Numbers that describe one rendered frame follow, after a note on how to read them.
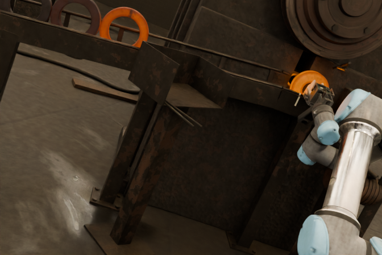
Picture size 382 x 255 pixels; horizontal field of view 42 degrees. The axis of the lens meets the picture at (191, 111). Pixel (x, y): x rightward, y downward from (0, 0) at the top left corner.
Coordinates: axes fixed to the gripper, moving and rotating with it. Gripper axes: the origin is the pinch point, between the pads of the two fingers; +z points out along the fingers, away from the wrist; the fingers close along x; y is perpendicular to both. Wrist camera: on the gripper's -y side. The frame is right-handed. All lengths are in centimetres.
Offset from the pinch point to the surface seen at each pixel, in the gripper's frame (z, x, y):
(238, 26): 9.4, 36.0, 8.5
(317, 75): 0.7, 0.2, 5.7
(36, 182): -28, 88, -69
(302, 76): 0.1, 5.8, 3.2
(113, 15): -2, 83, -2
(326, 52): 1.4, 2.3, 15.6
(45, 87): 85, 108, -106
